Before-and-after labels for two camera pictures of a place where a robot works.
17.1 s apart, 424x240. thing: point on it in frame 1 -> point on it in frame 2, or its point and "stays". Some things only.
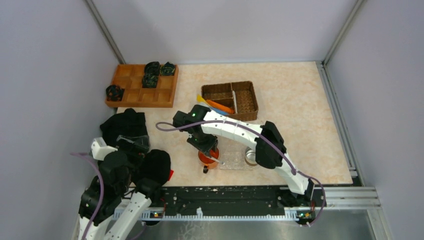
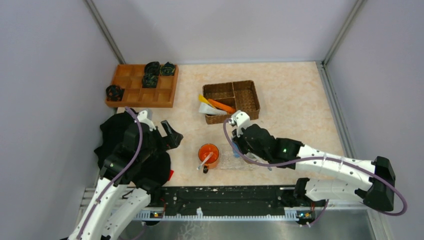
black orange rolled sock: x=114 y=93 stays
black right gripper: x=205 y=148 -> x=241 y=143
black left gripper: x=133 y=142 -> x=164 y=139
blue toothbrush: x=221 y=111 -> x=236 y=151
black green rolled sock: x=168 y=69 stays
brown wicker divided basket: x=239 y=96 stays
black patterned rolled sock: x=150 y=80 stays
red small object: x=171 y=173 stays
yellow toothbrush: x=200 y=98 stays
